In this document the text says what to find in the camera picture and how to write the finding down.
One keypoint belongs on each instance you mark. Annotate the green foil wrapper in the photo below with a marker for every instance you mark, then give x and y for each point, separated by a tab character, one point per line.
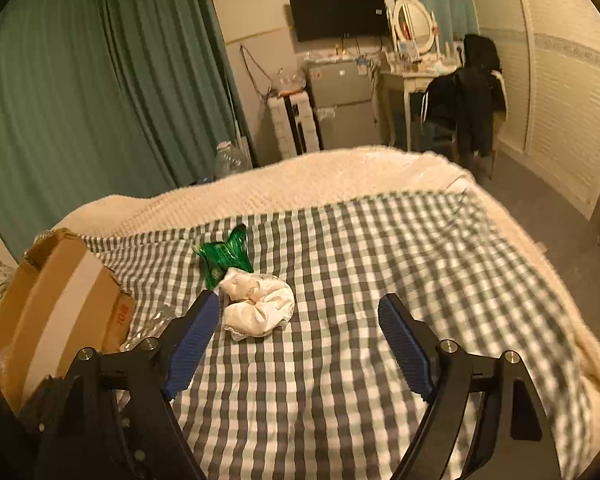
225	260

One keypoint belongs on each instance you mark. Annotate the oval vanity mirror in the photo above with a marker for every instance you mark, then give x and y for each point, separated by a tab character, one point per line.
415	20

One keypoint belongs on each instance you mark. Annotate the black wall television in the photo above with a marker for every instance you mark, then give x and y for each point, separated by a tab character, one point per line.
335	15

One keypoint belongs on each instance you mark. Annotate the brown cardboard box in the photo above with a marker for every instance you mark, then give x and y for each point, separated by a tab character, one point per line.
55	290

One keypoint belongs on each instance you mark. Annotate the large clear water bottle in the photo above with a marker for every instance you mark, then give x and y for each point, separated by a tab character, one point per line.
230	160

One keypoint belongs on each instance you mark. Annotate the clear plastic wrap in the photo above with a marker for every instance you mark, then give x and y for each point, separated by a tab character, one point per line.
152	322

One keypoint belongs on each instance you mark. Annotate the white suitcase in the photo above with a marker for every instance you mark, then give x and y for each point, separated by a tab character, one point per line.
285	125

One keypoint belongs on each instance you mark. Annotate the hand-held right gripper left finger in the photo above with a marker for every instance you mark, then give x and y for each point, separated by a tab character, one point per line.
192	345

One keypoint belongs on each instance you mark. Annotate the white louvered wardrobe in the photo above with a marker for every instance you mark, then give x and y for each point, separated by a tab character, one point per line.
555	110

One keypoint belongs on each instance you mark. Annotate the chair with black jacket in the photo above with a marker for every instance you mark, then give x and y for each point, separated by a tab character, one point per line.
470	100

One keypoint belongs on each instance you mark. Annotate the grey checkered blanket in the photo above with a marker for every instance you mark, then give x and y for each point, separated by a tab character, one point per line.
330	260

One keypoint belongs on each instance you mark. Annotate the white vanity table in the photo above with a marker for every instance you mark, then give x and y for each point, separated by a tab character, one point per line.
405	77

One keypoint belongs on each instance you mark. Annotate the grey fridge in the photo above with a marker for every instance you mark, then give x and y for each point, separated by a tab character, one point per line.
340	105

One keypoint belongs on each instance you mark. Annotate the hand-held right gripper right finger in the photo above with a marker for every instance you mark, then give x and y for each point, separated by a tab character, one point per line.
405	347

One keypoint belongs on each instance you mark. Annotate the wide green curtain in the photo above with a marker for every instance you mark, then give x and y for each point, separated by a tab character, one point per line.
105	85

